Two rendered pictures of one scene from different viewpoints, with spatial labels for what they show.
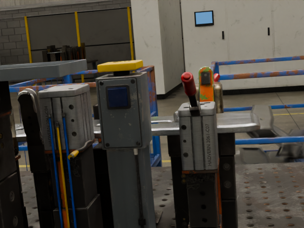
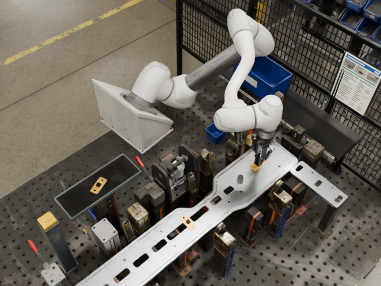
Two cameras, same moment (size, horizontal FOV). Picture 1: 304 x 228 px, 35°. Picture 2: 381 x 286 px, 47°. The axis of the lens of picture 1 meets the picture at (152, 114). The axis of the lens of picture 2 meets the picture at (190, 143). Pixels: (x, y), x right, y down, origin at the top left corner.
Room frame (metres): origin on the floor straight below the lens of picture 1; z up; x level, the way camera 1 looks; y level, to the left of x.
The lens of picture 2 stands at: (1.74, -0.31, 2.77)
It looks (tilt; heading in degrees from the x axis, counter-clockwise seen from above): 51 degrees down; 126
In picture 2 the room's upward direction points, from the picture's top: 1 degrees clockwise
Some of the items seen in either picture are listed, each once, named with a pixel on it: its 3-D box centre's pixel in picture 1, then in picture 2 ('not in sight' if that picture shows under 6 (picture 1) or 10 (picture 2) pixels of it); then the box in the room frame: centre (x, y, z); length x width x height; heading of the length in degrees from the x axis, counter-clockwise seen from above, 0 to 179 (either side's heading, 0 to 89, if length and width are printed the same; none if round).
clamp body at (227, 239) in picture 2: not in sight; (222, 252); (1.35, 0.49, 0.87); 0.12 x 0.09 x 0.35; 169
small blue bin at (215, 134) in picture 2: not in sight; (216, 133); (0.85, 1.16, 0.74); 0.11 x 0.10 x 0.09; 79
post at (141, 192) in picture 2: not in sight; (144, 214); (0.94, 0.41, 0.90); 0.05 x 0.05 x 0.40; 79
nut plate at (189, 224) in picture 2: not in sight; (187, 221); (1.17, 0.46, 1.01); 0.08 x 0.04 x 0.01; 170
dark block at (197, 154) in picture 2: not in sight; (192, 177); (1.00, 0.72, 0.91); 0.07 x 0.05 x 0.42; 169
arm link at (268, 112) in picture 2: not in sight; (267, 112); (1.24, 0.91, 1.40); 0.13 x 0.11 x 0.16; 48
